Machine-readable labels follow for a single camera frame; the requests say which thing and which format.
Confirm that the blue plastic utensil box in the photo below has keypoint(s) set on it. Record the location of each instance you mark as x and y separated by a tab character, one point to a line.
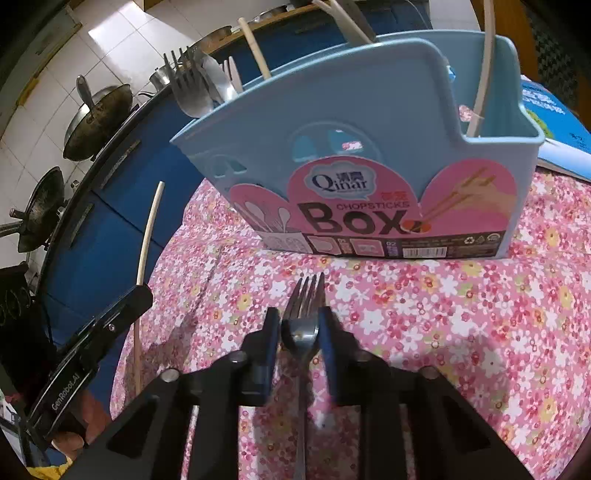
369	92

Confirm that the metal spatula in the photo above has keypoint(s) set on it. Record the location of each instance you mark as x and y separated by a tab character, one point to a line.
84	92

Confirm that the blue kitchen counter cabinet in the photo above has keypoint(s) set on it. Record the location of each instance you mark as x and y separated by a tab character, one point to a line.
115	207

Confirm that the blue book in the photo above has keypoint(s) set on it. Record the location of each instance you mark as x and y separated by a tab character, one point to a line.
554	115

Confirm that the large dark wok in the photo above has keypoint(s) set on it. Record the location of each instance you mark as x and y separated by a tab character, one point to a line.
99	124

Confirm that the person's left hand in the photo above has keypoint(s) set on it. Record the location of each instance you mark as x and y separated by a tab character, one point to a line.
92	413

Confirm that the metal basin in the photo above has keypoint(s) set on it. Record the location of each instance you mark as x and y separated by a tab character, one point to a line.
212	37

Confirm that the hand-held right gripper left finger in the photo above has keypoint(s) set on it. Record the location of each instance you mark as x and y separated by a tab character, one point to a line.
272	355

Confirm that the white plastic fork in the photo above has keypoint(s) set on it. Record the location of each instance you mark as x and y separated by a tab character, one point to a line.
235	76

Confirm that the wooden door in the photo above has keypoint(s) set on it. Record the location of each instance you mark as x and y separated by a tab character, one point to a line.
554	37

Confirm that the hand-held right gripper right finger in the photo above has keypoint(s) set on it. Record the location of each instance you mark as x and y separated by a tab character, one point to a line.
327	355

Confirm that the small metal pot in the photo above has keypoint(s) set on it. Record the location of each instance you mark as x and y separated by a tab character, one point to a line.
159	78

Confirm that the black stove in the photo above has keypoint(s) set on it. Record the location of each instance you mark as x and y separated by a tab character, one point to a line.
16	295

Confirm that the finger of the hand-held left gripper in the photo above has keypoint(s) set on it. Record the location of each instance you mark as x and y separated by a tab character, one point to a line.
129	309

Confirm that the pink floral tablecloth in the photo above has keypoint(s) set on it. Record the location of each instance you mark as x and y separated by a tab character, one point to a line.
461	346

